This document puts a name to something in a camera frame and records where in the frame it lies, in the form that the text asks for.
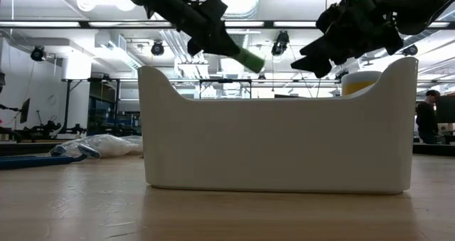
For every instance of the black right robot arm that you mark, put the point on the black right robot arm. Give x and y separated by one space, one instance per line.
419 10

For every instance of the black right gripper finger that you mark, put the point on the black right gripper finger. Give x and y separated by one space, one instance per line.
320 67
320 49

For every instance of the white plastic bin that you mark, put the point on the white plastic bin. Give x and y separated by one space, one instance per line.
277 145

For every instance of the blue disposable razor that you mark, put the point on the blue disposable razor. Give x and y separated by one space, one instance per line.
89 151
58 151

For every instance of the small green bottle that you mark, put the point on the small green bottle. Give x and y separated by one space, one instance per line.
250 60

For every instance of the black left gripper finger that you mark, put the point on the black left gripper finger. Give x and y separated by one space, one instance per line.
193 47
220 42

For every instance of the yellow wipes canister white lid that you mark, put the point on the yellow wipes canister white lid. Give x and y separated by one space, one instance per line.
357 82

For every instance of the black background robot rig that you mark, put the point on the black background robot rig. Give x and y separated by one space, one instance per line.
42 129

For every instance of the person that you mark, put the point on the person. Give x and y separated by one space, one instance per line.
426 118

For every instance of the small black monitor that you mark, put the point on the small black monitor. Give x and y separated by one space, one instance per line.
25 110

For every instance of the blue storage shelving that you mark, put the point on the blue storage shelving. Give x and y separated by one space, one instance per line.
106 116

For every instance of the black ceiling-mounted camera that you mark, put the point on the black ceiling-mounted camera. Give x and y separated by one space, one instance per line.
157 48
37 53
410 50
281 42

